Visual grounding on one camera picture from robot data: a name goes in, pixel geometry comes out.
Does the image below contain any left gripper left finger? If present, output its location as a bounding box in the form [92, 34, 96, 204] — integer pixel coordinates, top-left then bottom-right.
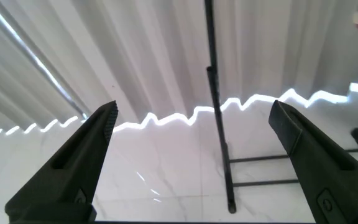
[4, 100, 119, 224]

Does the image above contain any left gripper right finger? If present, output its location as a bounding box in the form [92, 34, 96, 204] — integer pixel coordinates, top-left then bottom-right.
[268, 100, 358, 224]

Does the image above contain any black clothes rack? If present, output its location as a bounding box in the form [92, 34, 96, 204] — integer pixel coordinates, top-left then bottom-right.
[204, 0, 358, 215]

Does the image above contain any white curtain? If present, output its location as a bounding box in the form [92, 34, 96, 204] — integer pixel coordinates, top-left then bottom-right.
[0, 0, 358, 138]

